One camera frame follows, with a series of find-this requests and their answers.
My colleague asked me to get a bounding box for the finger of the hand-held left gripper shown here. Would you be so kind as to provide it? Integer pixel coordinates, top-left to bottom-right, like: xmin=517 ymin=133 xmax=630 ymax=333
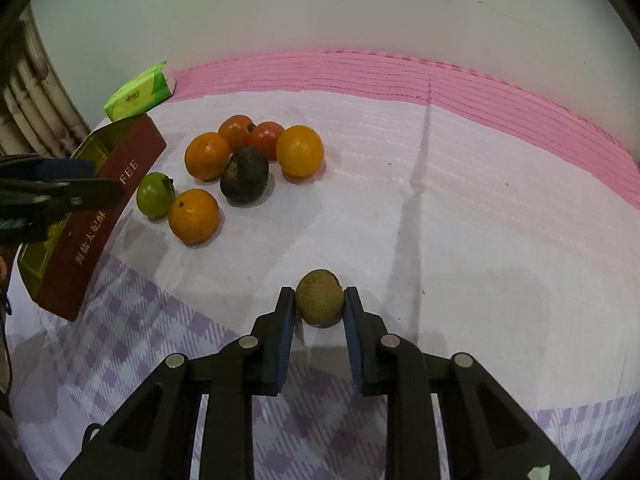
xmin=0 ymin=156 xmax=97 ymax=181
xmin=0 ymin=177 xmax=124 ymax=213

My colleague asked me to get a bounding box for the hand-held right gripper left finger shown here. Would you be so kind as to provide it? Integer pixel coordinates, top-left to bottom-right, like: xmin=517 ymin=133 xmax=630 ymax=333
xmin=60 ymin=286 xmax=297 ymax=480

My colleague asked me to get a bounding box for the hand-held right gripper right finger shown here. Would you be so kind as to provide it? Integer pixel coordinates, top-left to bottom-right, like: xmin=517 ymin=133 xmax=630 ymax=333
xmin=343 ymin=286 xmax=583 ymax=480

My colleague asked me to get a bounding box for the brown kiwi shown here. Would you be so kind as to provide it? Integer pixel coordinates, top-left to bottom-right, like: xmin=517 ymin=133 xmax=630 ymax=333
xmin=295 ymin=268 xmax=346 ymax=329

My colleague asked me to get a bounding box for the green tomato with stem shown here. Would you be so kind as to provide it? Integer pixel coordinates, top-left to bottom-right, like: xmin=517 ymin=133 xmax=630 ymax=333
xmin=136 ymin=172 xmax=177 ymax=220

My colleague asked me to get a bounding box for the red tin box gold inside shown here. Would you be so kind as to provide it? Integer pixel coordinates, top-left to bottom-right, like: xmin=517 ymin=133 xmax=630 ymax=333
xmin=16 ymin=112 xmax=168 ymax=322

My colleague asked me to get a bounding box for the orange tangerine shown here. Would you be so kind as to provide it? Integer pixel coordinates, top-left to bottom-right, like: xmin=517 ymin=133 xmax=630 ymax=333
xmin=184 ymin=132 xmax=232 ymax=181
xmin=168 ymin=188 xmax=221 ymax=246

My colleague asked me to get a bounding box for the dark round fruit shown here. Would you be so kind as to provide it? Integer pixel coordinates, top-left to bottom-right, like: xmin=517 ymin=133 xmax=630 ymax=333
xmin=219 ymin=146 xmax=270 ymax=204

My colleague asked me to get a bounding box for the red tomato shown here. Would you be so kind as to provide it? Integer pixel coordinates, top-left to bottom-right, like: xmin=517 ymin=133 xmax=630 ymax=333
xmin=248 ymin=121 xmax=286 ymax=162
xmin=218 ymin=115 xmax=256 ymax=151

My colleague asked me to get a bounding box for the orange tomato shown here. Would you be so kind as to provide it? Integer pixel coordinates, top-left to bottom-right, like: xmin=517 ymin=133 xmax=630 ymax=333
xmin=275 ymin=125 xmax=325 ymax=178

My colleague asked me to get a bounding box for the beige patterned curtain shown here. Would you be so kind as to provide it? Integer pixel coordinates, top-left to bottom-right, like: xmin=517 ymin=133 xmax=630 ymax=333
xmin=0 ymin=5 xmax=92 ymax=161

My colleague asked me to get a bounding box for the green tissue pack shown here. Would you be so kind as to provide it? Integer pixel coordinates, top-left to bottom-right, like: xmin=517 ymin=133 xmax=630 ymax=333
xmin=103 ymin=61 xmax=175 ymax=122

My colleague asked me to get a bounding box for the pink blanket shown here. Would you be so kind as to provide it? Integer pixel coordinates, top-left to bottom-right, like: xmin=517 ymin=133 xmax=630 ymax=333
xmin=170 ymin=49 xmax=640 ymax=206

